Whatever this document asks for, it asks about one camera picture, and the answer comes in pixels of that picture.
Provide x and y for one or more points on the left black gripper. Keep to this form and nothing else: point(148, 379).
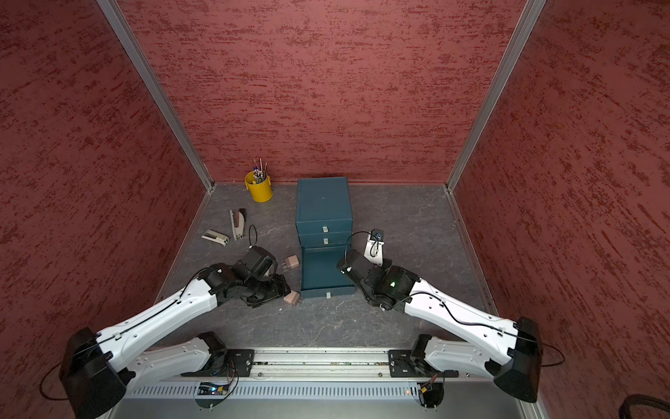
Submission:
point(277, 290)

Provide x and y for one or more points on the pink plug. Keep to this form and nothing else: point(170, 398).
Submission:
point(291, 262)
point(292, 298)

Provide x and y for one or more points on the teal drawer cabinet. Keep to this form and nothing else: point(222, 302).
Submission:
point(324, 224)

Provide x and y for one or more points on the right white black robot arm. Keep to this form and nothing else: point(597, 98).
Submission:
point(509, 352)

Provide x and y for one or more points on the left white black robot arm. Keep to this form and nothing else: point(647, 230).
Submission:
point(100, 368)

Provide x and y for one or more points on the beige stapler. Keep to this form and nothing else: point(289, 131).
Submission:
point(238, 218)

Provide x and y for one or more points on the yellow pen cup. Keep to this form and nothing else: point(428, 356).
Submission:
point(261, 192)

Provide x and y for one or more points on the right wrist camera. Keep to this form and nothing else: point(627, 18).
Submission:
point(374, 247)

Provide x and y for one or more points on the aluminium front rail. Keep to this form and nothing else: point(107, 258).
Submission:
point(319, 361)

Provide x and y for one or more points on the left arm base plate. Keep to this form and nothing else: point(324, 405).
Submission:
point(220, 364)

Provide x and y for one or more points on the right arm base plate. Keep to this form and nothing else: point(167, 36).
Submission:
point(401, 365)

